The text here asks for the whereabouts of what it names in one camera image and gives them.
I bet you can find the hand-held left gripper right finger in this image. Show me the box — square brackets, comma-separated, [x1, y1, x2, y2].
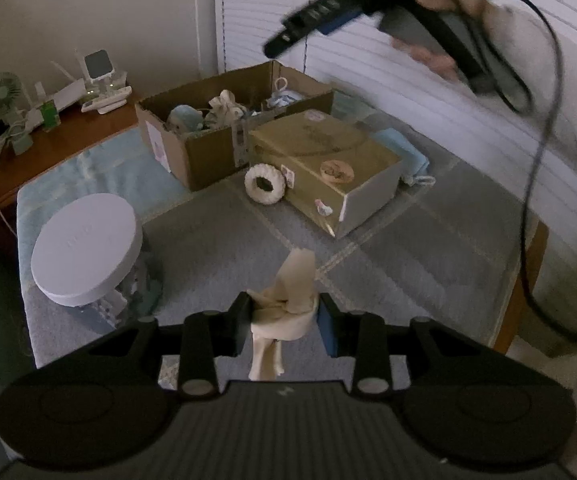
[317, 293, 508, 397]

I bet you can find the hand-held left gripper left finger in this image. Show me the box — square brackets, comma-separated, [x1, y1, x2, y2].
[91, 292, 254, 401]

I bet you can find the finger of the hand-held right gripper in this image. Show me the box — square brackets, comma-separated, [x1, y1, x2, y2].
[263, 0, 410, 59]

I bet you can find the blue and white plush scrunchie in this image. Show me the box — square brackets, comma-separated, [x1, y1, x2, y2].
[167, 105, 205, 134]

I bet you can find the cardboard box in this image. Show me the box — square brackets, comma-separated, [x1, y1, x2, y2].
[135, 60, 335, 192]
[247, 109, 403, 241]

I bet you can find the person's right forearm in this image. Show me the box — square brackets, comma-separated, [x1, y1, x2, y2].
[483, 1, 577, 188]

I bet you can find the person's right hand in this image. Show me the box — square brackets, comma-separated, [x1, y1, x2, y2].
[391, 0, 494, 82]

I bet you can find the white louvered closet door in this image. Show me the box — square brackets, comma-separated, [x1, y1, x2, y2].
[215, 0, 577, 243]

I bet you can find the light blue plush cloth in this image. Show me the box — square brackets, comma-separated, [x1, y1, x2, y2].
[369, 128, 437, 187]

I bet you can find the white fluffy scrunchie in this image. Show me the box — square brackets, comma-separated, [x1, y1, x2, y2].
[244, 163, 286, 206]

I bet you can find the closed cardboard box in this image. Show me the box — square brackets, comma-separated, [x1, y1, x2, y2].
[247, 109, 403, 241]

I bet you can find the clear jar with white lid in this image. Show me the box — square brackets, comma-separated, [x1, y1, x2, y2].
[30, 192, 163, 332]

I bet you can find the wooden table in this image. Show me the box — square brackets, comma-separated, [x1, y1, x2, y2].
[493, 220, 550, 356]

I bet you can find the light blue blanket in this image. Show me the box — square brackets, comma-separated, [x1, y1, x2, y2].
[17, 127, 192, 223]

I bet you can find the wooden nightstand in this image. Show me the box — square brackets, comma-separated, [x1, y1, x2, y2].
[0, 87, 140, 248]

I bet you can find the white router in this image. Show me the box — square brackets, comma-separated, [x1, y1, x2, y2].
[27, 49, 92, 117]

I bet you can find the small green box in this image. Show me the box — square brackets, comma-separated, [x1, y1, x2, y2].
[40, 101, 60, 132]

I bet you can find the small green desk fan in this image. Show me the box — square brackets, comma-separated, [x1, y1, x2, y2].
[0, 72, 22, 112]

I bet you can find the black cable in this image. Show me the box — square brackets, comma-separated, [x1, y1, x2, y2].
[487, 0, 577, 347]

